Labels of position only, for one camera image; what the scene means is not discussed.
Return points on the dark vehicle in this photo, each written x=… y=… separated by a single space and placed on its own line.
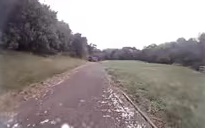
x=92 y=58

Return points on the wood of dark trees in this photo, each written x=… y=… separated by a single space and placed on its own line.
x=33 y=30

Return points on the distant row of trees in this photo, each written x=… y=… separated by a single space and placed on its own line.
x=166 y=51

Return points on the green grass field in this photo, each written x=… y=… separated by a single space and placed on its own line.
x=170 y=86

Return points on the kerb strip with leaves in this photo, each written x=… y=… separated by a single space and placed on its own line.
x=136 y=108

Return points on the dry grass bank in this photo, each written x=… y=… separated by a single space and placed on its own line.
x=26 y=68

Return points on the grey asphalt path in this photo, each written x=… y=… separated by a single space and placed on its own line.
x=80 y=96

